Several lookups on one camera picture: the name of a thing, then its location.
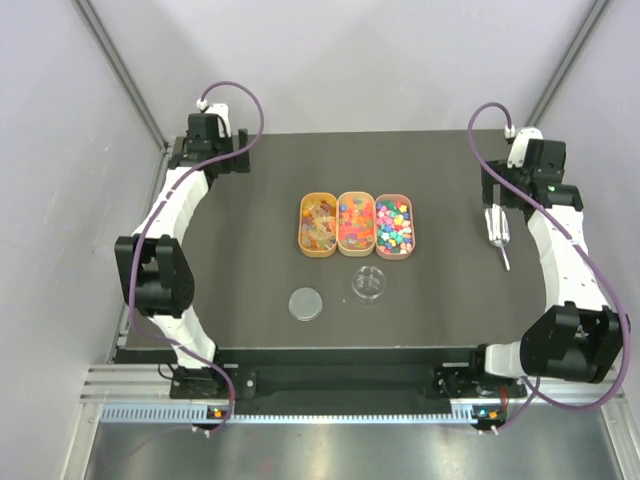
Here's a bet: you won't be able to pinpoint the silver metal scoop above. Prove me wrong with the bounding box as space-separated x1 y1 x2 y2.
484 204 511 271

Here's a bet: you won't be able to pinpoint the orange tray yellow gummies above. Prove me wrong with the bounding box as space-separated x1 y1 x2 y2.
297 192 338 258

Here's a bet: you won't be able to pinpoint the pink tray colourful candies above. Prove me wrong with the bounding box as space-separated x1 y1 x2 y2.
375 193 416 260

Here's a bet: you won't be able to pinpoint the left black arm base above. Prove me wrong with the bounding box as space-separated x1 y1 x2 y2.
157 364 230 400

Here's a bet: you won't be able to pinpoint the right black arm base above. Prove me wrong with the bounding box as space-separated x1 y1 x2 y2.
433 345 527 400

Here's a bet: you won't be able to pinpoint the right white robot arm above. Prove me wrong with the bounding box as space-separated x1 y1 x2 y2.
466 129 623 396

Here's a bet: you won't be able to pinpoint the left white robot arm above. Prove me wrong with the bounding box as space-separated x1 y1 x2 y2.
114 103 250 397

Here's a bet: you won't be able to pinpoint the clear round jar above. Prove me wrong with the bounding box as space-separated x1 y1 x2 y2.
351 265 386 304

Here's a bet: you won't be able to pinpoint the clear round lid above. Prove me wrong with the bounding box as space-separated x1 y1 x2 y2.
288 287 323 322

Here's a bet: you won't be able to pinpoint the black base crossbar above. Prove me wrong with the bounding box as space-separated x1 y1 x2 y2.
232 364 434 399

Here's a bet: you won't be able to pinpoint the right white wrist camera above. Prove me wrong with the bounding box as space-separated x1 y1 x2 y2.
504 126 543 169

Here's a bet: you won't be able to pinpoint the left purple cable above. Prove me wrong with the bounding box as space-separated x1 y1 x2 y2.
127 81 265 435

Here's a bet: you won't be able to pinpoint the purple cable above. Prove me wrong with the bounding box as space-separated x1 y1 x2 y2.
127 81 265 435
466 102 630 435

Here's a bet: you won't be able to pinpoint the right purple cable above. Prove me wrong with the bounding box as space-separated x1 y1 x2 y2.
466 102 630 435

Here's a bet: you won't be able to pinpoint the right aluminium frame post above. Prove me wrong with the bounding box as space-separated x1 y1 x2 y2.
524 0 612 127

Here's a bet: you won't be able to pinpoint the aluminium frame post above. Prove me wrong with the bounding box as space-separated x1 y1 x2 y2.
71 0 169 151
524 0 612 127

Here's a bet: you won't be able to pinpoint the left aluminium frame post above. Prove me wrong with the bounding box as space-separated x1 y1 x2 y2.
71 0 169 151

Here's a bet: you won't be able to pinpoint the grey slotted cable duct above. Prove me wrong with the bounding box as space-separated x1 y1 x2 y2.
99 403 506 425

